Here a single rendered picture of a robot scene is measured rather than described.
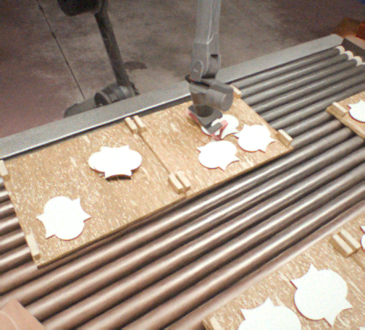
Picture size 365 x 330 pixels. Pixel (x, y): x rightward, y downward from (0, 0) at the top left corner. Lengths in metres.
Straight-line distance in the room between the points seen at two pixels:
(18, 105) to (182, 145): 1.91
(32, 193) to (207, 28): 0.64
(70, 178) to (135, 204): 0.20
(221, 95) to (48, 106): 1.98
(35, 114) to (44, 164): 1.67
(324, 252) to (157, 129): 0.61
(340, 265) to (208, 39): 0.67
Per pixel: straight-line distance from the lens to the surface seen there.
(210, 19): 1.01
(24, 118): 2.75
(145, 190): 1.01
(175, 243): 0.96
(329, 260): 1.01
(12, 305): 0.79
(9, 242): 1.01
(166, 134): 1.17
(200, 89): 1.03
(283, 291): 0.93
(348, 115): 1.45
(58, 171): 1.08
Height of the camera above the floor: 1.74
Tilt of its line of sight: 45 degrees down
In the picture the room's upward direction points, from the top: 7 degrees clockwise
